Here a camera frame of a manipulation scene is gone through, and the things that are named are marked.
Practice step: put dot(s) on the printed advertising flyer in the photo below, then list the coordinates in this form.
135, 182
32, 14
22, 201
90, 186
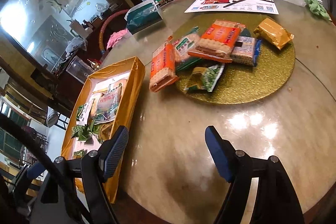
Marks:
257, 6

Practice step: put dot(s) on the yellow green pea snack packet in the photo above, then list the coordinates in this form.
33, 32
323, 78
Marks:
104, 132

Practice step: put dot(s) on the white green banlangen sachet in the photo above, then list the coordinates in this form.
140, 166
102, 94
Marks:
79, 154

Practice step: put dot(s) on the white milk powder bag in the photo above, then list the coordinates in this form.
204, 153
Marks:
107, 107

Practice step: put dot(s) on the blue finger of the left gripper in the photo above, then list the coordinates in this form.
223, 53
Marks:
35, 170

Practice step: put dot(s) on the round green-label cracker pack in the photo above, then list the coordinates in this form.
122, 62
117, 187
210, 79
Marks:
181, 47

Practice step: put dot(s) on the gold glitter turntable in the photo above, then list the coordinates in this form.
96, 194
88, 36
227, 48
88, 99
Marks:
239, 83

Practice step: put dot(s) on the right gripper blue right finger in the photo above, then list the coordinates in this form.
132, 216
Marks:
222, 152

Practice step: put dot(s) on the pink cloth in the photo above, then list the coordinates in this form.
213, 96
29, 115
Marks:
115, 38

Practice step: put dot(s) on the orange cracker pack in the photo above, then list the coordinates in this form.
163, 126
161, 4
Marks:
218, 41
162, 70

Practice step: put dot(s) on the gold foil snack bag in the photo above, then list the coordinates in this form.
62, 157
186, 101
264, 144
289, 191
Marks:
274, 33

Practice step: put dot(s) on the blue white cracker pack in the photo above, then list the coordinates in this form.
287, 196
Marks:
246, 50

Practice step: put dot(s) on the yellow soda cracker pack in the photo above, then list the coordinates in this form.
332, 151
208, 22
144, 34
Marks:
94, 99

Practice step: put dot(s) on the gold-rimmed white tray box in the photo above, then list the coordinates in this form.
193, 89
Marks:
134, 71

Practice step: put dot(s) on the teal tissue pack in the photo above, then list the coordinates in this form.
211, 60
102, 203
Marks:
142, 16

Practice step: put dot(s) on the green crumpled cloth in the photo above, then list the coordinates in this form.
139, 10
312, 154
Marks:
316, 8

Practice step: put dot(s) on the clear plastic pitcher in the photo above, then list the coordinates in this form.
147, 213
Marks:
79, 70

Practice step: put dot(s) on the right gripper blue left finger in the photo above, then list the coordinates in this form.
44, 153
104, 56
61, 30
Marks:
111, 152

